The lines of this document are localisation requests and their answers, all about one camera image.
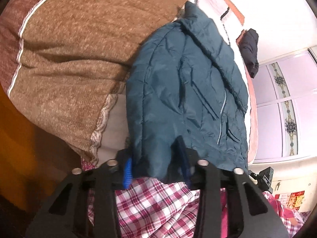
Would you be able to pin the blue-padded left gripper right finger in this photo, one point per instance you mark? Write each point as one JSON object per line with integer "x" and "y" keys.
{"x": 186, "y": 160}

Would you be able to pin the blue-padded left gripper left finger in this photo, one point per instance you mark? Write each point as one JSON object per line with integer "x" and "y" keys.
{"x": 124, "y": 158}

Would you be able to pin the teal puffer jacket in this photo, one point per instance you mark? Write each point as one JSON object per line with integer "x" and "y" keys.
{"x": 185, "y": 83}

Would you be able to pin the pink plaid shirt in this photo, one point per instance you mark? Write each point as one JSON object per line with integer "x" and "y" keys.
{"x": 150, "y": 208}

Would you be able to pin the folded black jacket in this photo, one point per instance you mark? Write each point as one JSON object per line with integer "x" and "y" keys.
{"x": 247, "y": 43}

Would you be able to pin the brown striped bed blanket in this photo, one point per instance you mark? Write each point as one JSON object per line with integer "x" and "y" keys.
{"x": 65, "y": 63}

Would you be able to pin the red wall poster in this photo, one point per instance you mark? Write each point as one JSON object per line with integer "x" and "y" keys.
{"x": 292, "y": 200}

